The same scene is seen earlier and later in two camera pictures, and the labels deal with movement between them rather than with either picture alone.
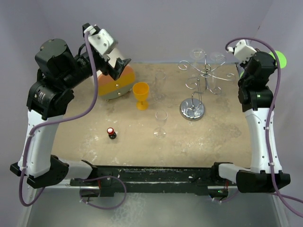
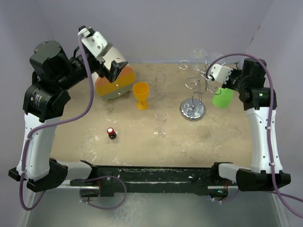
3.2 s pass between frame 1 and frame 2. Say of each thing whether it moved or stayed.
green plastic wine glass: moved
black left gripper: stayed
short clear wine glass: stayed
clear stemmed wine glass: stayed
